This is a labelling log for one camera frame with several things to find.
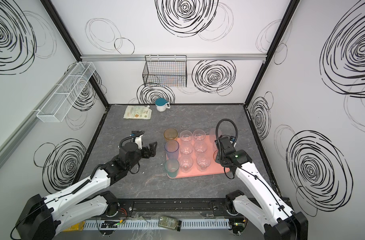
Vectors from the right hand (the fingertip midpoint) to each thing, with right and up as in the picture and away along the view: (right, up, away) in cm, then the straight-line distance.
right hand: (220, 158), depth 79 cm
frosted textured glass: (-2, +11, +14) cm, 18 cm away
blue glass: (-27, +4, +7) cm, 28 cm away
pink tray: (-13, 0, +3) cm, 13 cm away
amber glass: (-28, +12, +12) cm, 33 cm away
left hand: (-37, +8, +1) cm, 38 cm away
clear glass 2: (-9, +3, +14) cm, 17 cm away
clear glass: (-10, +11, +17) cm, 22 cm away
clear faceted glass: (-18, +10, +18) cm, 27 cm away
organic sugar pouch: (-56, +26, +36) cm, 71 cm away
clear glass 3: (-8, -5, +10) cm, 14 cm away
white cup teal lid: (-37, +32, +33) cm, 59 cm away
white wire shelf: (-82, +29, -6) cm, 87 cm away
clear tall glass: (-18, -5, +9) cm, 21 cm away
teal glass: (-27, -5, +4) cm, 27 cm away
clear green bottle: (-26, -26, -13) cm, 39 cm away
